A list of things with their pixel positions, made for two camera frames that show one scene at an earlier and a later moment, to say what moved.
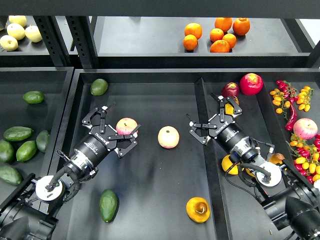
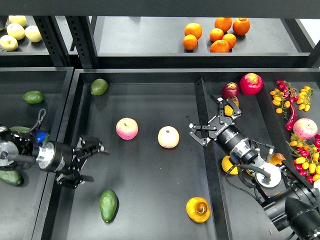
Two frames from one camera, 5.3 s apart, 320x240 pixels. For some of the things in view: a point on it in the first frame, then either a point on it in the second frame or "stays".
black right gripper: [227, 132] stays
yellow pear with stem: [198, 209] stays
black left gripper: [102, 138] -> [55, 157]
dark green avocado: [109, 205] stays
